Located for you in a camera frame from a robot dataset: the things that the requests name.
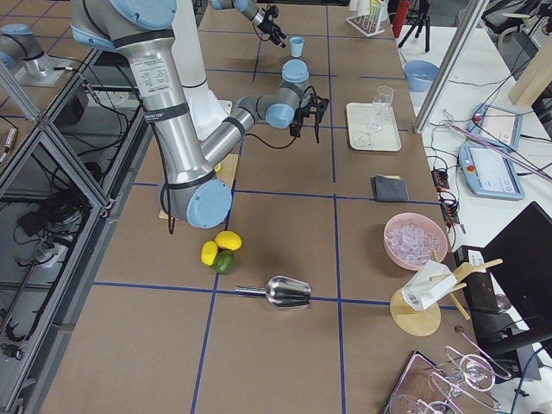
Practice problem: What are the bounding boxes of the black monitor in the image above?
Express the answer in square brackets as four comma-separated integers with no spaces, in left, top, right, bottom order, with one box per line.
[467,202,551,356]

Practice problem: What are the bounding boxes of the large yellow lemon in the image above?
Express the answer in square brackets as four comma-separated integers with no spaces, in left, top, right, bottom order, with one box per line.
[215,230,242,251]

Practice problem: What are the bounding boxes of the cream bear serving tray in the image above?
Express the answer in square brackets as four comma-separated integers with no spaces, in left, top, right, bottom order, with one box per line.
[346,103,402,152]

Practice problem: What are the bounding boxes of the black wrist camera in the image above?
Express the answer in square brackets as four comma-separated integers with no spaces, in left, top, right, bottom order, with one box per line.
[308,86,329,144]

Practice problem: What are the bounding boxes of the metal ice scoop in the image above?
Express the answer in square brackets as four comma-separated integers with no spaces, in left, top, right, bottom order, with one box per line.
[235,275,312,309]

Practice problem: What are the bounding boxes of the wooden cutting board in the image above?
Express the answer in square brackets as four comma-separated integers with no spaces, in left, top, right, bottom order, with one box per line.
[158,154,239,229]

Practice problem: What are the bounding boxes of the upturned wine glasses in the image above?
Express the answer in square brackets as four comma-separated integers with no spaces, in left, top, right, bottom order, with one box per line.
[382,341,512,413]

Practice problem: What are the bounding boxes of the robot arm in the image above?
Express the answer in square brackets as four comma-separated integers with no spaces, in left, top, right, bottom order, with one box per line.
[71,1,310,229]
[210,0,286,48]

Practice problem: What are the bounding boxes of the long grabber stick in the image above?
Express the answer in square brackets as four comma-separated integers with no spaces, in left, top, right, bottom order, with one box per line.
[444,120,551,181]

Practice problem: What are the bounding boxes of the black camera tripod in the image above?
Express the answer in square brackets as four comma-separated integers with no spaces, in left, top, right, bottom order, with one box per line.
[398,0,431,53]

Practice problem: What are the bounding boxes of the small yellow lemon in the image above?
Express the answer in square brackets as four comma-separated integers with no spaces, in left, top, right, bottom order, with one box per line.
[200,241,219,267]

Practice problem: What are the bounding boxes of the white wire cup rack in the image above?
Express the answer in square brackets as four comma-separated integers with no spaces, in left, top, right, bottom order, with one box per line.
[346,0,388,37]

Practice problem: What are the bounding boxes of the blue teach pendant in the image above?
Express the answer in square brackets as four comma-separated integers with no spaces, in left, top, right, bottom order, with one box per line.
[468,103,523,151]
[458,144,525,200]

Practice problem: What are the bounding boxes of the small light blue cup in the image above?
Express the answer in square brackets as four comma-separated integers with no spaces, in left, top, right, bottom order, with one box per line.
[289,36,304,59]

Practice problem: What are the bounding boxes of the pink bowl with ice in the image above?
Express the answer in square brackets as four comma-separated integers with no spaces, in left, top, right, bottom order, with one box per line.
[383,212,449,271]

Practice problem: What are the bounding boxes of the wooden plank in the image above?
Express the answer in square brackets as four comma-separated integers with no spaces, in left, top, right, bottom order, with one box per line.
[509,37,552,107]

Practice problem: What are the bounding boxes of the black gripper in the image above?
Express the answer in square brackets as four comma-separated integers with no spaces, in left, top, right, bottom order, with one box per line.
[289,97,311,137]
[257,5,286,47]

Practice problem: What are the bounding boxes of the green lime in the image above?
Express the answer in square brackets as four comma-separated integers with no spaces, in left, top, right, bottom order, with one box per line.
[213,250,235,274]

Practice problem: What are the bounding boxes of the wooden mug tree stand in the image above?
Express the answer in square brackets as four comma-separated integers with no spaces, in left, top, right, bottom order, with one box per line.
[390,259,503,336]

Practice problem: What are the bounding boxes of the near blue teach pendant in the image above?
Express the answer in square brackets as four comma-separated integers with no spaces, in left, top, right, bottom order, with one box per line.
[458,144,525,200]

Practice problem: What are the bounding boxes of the clear wine glass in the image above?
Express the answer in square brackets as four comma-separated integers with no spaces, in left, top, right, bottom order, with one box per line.
[367,85,394,132]

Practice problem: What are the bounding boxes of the white mug on stand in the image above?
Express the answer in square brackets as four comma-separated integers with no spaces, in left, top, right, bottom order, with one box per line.
[401,260,457,311]

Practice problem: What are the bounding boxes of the large blue bowl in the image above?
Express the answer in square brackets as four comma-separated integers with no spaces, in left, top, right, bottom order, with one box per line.
[404,60,439,92]

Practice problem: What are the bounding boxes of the far blue teach pendant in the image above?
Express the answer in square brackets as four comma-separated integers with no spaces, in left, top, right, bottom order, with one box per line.
[468,103,523,151]

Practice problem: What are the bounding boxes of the white central robot pedestal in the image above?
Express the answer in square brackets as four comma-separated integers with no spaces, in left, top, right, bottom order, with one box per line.
[172,0,233,141]

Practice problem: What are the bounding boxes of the aluminium frame post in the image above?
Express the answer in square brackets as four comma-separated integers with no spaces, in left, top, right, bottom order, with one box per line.
[413,0,490,134]

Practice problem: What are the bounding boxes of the dark grey folded cloth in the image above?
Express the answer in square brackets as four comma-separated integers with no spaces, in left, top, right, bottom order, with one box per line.
[371,174,410,203]

